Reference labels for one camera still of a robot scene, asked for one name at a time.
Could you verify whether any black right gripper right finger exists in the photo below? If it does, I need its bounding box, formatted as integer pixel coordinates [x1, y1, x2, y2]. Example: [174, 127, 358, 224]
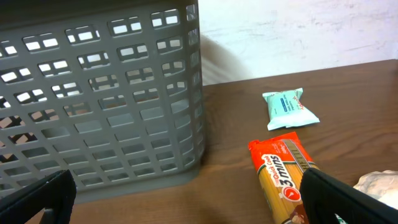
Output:
[300, 168, 397, 224]

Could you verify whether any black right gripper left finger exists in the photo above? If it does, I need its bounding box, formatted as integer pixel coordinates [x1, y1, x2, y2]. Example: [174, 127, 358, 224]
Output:
[1, 170, 76, 224]

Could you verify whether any orange spaghetti pasta packet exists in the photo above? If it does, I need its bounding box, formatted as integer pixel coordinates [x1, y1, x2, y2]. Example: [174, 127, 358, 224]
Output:
[248, 132, 316, 224]

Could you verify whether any white plastic bag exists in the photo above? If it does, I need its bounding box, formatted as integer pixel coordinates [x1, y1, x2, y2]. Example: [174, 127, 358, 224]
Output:
[353, 170, 397, 209]

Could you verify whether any light blue snack packet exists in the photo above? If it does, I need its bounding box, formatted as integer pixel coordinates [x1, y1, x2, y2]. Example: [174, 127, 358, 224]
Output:
[262, 88, 320, 131]

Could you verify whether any grey plastic slotted basket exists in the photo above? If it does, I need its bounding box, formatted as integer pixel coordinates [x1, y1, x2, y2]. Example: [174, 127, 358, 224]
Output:
[1, 1, 205, 203]

